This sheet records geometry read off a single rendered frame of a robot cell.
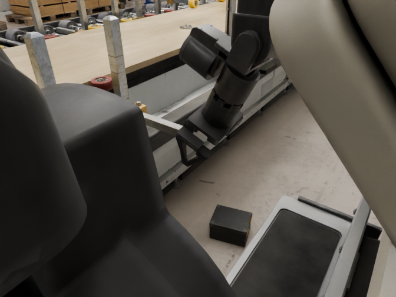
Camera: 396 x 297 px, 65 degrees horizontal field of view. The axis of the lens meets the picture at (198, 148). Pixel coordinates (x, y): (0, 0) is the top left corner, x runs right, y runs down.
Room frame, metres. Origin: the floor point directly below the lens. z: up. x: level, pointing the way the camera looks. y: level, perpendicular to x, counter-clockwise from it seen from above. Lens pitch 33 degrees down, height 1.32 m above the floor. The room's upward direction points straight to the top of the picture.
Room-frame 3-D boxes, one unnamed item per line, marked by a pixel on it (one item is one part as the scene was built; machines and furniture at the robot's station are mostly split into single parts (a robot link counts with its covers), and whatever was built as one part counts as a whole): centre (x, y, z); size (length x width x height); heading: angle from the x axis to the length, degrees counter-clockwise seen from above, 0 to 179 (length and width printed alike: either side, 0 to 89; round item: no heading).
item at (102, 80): (1.12, 0.36, 0.85); 0.08 x 0.08 x 0.11
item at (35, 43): (0.79, 0.41, 0.91); 0.04 x 0.04 x 0.48; 55
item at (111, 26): (1.00, 0.26, 0.91); 0.04 x 0.04 x 0.48; 55
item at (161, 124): (1.00, 0.20, 0.80); 0.43 x 0.03 x 0.04; 55
